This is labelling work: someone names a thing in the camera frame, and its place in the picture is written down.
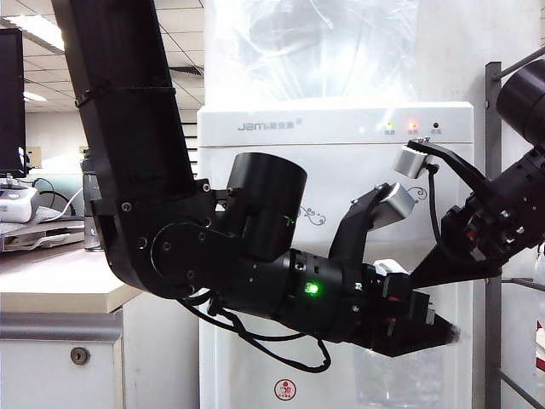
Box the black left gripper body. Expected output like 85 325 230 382
340 264 436 350

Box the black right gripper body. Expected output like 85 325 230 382
442 193 529 268

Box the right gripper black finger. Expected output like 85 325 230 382
408 243 504 291

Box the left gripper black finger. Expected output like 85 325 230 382
372 317 463 358

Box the white tap blue ring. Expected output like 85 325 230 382
373 260 410 278

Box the white water dispenser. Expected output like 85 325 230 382
196 101 476 409

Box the bagged clear water jug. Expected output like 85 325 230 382
212 0 421 106

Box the white desk with drawer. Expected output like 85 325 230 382
0 246 201 409

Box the grey desk tray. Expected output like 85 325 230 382
0 219 86 255

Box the dark metal rack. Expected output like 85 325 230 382
485 44 545 409

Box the grey bottle dark lid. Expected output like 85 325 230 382
83 170 103 252

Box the ceiling air vent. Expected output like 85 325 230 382
168 66 206 78

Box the white desktop device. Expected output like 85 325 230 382
0 187 42 223

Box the black computer monitor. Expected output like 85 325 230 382
0 28 30 179

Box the long ceiling light panel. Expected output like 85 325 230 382
0 15 65 55

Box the black right camera cable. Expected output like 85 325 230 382
427 164 446 244

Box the black right camera bracket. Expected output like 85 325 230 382
408 140 491 201

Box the black camera bracket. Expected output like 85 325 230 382
330 181 404 268
408 140 491 201

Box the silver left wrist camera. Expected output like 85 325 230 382
374 181 417 231

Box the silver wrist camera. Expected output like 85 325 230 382
392 142 435 180
374 181 417 231

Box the black left camera bracket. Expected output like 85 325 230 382
330 181 404 268

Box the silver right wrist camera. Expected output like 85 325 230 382
392 142 435 180

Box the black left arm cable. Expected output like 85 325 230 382
178 293 333 374

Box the black wall rack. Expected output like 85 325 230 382
181 118 200 178

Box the white desk cable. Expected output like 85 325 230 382
54 187 86 221

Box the black desk cable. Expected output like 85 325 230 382
33 177 86 218

